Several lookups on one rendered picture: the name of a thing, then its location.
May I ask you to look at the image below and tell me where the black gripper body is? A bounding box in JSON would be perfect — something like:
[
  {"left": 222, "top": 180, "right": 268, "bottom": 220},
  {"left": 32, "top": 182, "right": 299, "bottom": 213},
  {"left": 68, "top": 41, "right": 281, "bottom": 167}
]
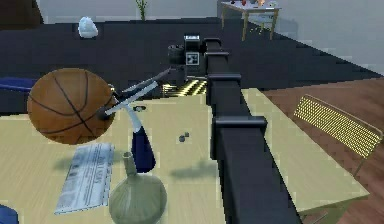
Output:
[{"left": 167, "top": 44, "right": 188, "bottom": 84}]

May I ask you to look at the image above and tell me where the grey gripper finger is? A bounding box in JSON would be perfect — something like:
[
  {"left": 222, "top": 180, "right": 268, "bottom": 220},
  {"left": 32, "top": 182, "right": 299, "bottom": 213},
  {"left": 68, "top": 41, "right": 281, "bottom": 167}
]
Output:
[
  {"left": 96, "top": 80, "right": 159, "bottom": 122},
  {"left": 109, "top": 67, "right": 173, "bottom": 100}
]

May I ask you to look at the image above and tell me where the orange basketball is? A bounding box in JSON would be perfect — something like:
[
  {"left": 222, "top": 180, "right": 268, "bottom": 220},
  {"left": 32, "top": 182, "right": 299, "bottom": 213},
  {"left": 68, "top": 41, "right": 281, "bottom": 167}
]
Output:
[{"left": 26, "top": 67, "right": 118, "bottom": 146}]

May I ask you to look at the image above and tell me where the pale wooden dining table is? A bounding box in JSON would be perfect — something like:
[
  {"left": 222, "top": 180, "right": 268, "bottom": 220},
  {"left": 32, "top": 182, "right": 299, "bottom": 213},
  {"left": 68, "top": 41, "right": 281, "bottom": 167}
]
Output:
[{"left": 0, "top": 87, "right": 371, "bottom": 224}]

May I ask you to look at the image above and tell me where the dark blue white-necked vase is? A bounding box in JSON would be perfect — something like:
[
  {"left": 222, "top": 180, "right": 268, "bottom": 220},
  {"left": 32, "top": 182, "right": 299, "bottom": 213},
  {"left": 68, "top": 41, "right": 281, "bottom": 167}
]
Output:
[{"left": 123, "top": 103, "right": 157, "bottom": 174}]

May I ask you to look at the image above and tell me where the green house plant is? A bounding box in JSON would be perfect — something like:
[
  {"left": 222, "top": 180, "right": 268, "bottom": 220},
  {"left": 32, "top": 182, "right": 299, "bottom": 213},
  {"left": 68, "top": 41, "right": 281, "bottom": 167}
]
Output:
[{"left": 134, "top": 0, "right": 149, "bottom": 22}]

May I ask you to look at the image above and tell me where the white lumpy object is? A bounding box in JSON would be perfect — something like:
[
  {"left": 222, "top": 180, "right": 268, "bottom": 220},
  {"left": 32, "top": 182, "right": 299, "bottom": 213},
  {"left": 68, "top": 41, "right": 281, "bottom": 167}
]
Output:
[{"left": 77, "top": 16, "right": 100, "bottom": 40}]

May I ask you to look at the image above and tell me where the small wooden table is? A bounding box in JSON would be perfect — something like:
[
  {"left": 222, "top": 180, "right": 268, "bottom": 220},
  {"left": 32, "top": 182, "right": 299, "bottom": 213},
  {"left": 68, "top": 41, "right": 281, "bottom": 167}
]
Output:
[{"left": 220, "top": 1, "right": 282, "bottom": 42}]

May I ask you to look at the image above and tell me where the grey folded newspaper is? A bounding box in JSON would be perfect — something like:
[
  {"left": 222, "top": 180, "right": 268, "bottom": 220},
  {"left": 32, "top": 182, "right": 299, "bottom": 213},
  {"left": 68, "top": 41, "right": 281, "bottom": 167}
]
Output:
[{"left": 53, "top": 142, "right": 116, "bottom": 215}]

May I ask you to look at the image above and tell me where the grey-green round vase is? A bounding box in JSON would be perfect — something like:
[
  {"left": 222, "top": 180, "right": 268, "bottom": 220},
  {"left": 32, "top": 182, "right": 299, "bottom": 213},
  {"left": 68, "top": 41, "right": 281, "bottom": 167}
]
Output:
[{"left": 108, "top": 151, "right": 168, "bottom": 224}]

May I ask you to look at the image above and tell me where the blue flat object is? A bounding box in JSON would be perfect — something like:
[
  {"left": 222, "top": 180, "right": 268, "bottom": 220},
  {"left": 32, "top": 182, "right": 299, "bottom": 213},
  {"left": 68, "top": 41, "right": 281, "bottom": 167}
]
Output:
[{"left": 0, "top": 76, "right": 38, "bottom": 93}]

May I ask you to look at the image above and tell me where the dark brown furniture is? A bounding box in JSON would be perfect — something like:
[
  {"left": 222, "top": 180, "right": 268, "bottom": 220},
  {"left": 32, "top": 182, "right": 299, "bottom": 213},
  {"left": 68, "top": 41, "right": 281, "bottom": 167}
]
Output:
[{"left": 0, "top": 0, "right": 45, "bottom": 32}]

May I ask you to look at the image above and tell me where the blue round object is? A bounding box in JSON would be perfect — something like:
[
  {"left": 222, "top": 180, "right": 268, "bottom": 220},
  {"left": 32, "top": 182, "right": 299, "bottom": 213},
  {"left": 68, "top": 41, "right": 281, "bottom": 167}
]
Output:
[{"left": 0, "top": 204, "right": 20, "bottom": 224}]

